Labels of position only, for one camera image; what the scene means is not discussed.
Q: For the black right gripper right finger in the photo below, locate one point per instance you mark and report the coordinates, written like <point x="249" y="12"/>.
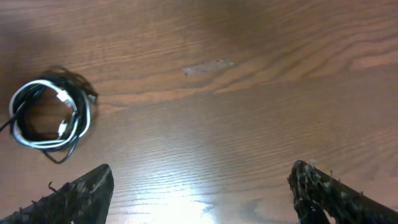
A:
<point x="318" y="196"/>

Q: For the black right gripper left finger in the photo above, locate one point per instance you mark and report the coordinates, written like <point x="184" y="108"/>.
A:
<point x="85" y="200"/>

